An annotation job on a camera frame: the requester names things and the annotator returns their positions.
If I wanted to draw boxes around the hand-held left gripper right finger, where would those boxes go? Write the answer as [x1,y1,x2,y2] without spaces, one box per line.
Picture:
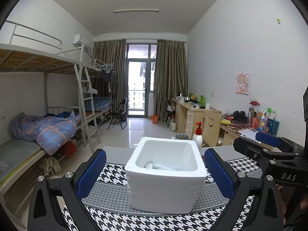
[204,148,283,231]

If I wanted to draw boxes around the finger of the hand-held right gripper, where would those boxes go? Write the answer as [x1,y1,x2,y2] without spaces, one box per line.
[233,137,301,171]
[255,131,307,158]

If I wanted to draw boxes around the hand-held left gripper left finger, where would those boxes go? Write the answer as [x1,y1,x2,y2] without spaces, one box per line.
[28,148,107,231]

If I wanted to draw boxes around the white foam box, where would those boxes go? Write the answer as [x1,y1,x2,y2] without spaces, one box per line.
[125,137,208,214]

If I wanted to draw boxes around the person's right hand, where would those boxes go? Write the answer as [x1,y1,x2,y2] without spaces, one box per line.
[275,185,290,222]

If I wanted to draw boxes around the printed paper sheets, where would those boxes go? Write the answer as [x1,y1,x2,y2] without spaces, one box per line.
[237,128,259,139]

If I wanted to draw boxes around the wooden desk with cloth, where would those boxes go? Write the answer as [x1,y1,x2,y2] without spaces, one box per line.
[218,115,280,147]

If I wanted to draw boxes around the houndstooth table mat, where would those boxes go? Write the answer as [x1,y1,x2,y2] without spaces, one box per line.
[60,156,265,231]

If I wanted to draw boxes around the white bottle green cap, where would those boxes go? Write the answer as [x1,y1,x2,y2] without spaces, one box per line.
[266,107,277,121]

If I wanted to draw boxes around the black headphones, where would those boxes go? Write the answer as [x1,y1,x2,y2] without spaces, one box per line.
[232,111,248,121]

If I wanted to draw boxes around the wooden smiley face chair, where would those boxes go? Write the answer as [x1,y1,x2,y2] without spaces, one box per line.
[202,111,222,147]

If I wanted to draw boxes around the white pump bottle red top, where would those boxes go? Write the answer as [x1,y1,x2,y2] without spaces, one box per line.
[192,121,203,150]

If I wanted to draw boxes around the beige cloth bundle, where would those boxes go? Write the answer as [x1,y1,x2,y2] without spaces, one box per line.
[40,156,60,176]

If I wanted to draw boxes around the wooden desk with drawers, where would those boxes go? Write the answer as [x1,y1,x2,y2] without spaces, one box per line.
[171,98,222,141]

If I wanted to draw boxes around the blue plaid quilt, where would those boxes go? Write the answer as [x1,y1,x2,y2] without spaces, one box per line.
[10,112,81,156]

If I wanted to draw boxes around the black folding chair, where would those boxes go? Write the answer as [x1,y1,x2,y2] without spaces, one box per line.
[107,98,128,130]

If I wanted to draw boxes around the bunk bed with blue mattress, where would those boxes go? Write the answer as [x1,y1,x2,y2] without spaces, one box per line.
[82,58,115,130]

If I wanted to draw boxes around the grey mattress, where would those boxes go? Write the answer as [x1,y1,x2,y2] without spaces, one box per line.
[0,138,44,181]

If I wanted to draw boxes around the black folding cart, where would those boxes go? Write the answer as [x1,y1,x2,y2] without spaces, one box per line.
[164,98,176,122]

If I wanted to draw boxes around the dark hanging clothes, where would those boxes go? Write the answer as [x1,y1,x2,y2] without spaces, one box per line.
[101,70,118,94]

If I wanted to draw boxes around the glass balcony door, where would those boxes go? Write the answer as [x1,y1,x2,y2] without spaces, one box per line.
[126,43,158,118]

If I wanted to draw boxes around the brown curtain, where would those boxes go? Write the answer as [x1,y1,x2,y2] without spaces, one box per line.
[93,40,127,101]
[154,39,187,116]

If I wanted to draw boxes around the white metal bunk bed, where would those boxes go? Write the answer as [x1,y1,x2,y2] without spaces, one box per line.
[0,20,101,231]

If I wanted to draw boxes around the ceiling tube light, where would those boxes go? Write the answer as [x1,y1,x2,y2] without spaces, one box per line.
[114,9,159,13]

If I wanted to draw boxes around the cartoon wall poster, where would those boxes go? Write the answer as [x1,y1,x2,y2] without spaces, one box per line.
[235,72,250,95]

